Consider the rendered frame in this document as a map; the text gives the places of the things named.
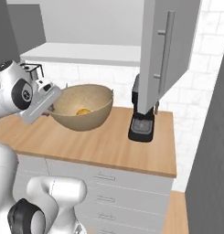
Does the black coffee machine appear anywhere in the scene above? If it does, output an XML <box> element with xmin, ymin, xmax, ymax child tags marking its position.
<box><xmin>127</xmin><ymin>73</ymin><xmax>160</xmax><ymax>144</ymax></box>

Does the dark grey cabinet door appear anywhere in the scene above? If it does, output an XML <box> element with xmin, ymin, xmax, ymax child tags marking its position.
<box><xmin>0</xmin><ymin>0</ymin><xmax>22</xmax><ymax>67</ymax></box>

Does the white drawer front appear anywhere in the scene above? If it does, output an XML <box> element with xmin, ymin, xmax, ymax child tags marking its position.
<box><xmin>44</xmin><ymin>158</ymin><xmax>176</xmax><ymax>199</ymax></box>
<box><xmin>76</xmin><ymin>201</ymin><xmax>168</xmax><ymax>233</ymax></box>
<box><xmin>80</xmin><ymin>215</ymin><xmax>164</xmax><ymax>234</ymax></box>
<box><xmin>82</xmin><ymin>182</ymin><xmax>173</xmax><ymax>217</ymax></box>

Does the grey bar door handle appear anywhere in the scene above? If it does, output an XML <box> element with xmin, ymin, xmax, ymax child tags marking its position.
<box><xmin>153</xmin><ymin>10</ymin><xmax>176</xmax><ymax>96</ymax></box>

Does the white open wall cabinet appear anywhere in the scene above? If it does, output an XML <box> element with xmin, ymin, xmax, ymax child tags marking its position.
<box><xmin>6</xmin><ymin>0</ymin><xmax>145</xmax><ymax>68</ymax></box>

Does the tan woven basket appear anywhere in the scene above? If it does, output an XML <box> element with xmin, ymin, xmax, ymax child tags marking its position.
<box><xmin>47</xmin><ymin>83</ymin><xmax>114</xmax><ymax>133</ymax></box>

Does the grey tall cabinet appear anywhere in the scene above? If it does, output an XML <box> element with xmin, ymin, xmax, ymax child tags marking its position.
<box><xmin>184</xmin><ymin>38</ymin><xmax>224</xmax><ymax>234</ymax></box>

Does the orange round food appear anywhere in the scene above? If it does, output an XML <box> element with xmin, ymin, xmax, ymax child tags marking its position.
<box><xmin>75</xmin><ymin>108</ymin><xmax>91</xmax><ymax>116</ymax></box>

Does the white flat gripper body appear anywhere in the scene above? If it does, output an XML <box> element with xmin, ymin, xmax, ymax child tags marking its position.
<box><xmin>19</xmin><ymin>85</ymin><xmax>63</xmax><ymax>125</ymax></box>

